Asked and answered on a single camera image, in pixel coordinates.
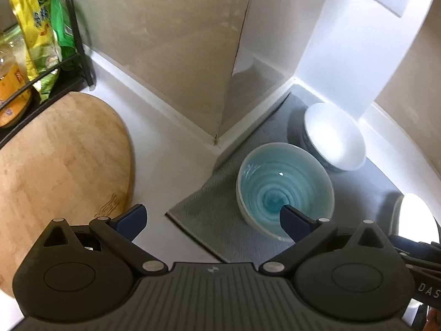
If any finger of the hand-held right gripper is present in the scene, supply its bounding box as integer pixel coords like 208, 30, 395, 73
389, 234, 441, 270

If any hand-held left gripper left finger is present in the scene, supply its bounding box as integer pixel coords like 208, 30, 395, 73
43, 204, 170, 276

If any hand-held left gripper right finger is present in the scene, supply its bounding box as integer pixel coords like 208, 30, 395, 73
258, 205, 391, 276

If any cream round container bowl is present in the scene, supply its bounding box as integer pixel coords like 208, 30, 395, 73
389, 193, 441, 245

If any light blue bowl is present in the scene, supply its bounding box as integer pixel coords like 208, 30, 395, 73
236, 142, 335, 242

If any white bowl with blue pattern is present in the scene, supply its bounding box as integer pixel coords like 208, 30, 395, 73
303, 103, 366, 173

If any grey drying mat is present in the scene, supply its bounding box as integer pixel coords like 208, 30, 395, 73
165, 91, 404, 263

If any wooden cutting board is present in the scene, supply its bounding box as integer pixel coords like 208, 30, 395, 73
0, 91, 135, 295

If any black spice rack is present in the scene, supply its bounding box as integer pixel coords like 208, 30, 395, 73
0, 0, 95, 145

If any yellow seasoning packet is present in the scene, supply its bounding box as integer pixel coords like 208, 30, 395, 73
9, 0, 63, 104

